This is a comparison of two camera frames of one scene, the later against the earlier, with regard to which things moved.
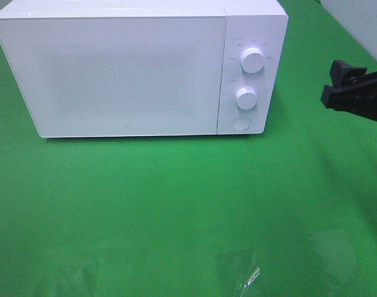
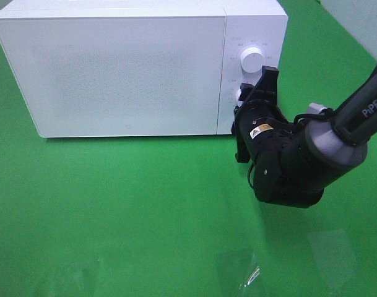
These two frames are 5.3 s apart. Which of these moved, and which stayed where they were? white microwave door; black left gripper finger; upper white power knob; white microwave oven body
Moved: black left gripper finger
Stayed: white microwave door; upper white power knob; white microwave oven body
